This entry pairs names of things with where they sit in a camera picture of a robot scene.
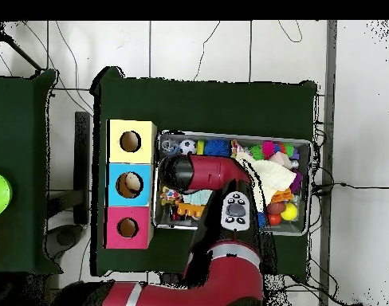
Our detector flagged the wooden box with three holes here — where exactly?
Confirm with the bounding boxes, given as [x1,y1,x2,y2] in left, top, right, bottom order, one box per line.
[103,118,158,250]

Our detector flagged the black and white soccer ball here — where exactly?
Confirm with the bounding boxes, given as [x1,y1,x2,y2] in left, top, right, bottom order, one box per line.
[179,139,198,156]

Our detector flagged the blue spiky rubber ball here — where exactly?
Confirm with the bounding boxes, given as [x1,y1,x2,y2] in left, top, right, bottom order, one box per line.
[202,139,232,158]

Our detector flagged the clear plastic bottle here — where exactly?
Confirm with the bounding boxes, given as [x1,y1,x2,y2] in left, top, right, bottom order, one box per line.
[160,138,179,155]

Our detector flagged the orange toy building brick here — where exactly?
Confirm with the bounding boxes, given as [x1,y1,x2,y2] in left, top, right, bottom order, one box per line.
[175,202,206,219]

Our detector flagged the beige round toy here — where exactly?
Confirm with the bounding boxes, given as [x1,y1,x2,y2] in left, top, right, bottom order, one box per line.
[123,172,143,196]

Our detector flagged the pink spiky rubber ball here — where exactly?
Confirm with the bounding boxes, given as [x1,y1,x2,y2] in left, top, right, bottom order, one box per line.
[261,140,277,159]

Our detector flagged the cream knitted cloth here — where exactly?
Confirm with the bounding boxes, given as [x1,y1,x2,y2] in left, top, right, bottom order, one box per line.
[234,151,297,213]

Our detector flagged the brown toy football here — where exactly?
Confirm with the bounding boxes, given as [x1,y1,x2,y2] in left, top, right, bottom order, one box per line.
[266,201,286,215]

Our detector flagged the purple rubber toy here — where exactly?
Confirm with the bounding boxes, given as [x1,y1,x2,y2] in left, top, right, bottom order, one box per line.
[289,168,304,194]

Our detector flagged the yellow smooth ball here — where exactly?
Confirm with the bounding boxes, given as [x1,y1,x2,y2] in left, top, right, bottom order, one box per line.
[280,202,299,222]

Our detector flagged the grey round stand base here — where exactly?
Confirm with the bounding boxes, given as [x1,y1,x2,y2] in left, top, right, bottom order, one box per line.
[44,223,85,261]

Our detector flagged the dark green side table cloth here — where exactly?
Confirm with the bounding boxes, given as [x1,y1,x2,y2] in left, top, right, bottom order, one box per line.
[0,69,63,276]

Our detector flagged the black tripod pole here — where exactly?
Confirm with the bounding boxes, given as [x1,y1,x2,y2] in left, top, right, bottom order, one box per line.
[0,21,44,72]

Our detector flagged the shallow wire mesh bin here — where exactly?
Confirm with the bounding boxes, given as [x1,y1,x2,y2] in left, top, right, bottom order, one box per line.
[151,129,313,237]

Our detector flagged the black power cable with plug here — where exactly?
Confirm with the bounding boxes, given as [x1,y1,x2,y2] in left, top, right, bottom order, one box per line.
[310,181,389,195]

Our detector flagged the grey metal rail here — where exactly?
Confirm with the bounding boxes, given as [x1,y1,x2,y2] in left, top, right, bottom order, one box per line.
[318,20,338,306]

